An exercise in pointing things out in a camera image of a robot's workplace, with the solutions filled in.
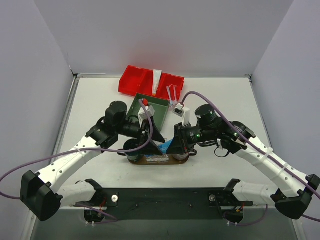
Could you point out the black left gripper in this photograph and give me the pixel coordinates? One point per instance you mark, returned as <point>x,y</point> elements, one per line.
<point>144,135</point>

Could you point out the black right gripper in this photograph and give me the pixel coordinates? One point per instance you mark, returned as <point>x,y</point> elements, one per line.
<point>179,136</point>

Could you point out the lilac enamel mug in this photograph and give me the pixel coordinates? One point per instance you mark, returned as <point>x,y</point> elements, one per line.
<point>185,156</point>

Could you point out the clear textured glass holder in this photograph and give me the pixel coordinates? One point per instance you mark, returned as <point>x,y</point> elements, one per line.
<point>157,158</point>

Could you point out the blue toothpaste tube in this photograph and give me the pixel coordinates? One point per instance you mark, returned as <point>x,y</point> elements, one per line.
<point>164,146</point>

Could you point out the dark green mug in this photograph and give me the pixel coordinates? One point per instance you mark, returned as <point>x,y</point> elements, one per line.
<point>133,156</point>

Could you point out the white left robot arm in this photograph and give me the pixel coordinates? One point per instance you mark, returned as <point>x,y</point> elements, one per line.
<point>42,191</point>

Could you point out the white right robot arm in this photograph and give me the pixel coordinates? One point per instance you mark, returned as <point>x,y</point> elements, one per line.
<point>291,192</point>

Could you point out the wooden oval tray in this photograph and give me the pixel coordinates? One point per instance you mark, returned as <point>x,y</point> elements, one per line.
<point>171,161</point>

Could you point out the white toothpaste tube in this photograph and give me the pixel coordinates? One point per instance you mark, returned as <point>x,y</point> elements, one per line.
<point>156,80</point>

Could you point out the green metal box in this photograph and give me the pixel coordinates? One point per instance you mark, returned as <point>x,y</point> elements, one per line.
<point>161,107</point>

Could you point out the red plastic organizer bin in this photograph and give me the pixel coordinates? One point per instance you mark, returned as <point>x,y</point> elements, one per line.
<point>137,80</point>

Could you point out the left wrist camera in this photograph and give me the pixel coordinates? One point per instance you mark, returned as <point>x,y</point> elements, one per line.
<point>147,111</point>

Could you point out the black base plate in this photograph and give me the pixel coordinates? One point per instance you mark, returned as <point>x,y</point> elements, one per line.
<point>166,203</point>

